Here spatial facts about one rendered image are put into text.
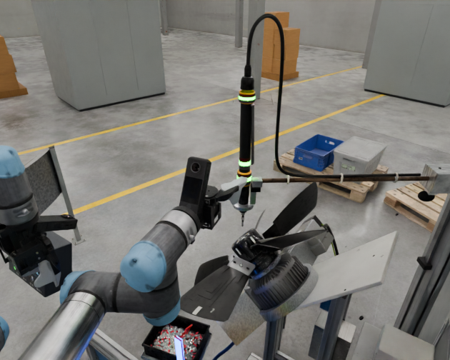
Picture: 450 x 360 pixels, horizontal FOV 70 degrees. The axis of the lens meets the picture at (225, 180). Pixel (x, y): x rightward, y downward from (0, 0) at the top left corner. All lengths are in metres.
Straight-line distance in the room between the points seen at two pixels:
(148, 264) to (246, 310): 0.78
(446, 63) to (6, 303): 7.78
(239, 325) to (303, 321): 1.33
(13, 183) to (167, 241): 0.33
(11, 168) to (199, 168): 0.36
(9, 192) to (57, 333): 0.30
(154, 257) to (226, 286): 0.61
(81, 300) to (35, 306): 2.34
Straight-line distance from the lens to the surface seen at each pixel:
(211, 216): 0.70
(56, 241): 1.39
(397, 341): 1.43
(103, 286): 0.67
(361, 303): 2.83
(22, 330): 2.87
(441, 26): 7.96
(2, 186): 0.75
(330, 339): 1.41
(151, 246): 0.57
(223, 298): 1.10
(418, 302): 1.53
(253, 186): 0.99
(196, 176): 0.66
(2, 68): 8.79
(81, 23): 6.90
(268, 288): 1.21
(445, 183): 1.19
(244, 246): 1.22
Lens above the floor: 2.05
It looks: 30 degrees down
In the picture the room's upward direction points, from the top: straight up
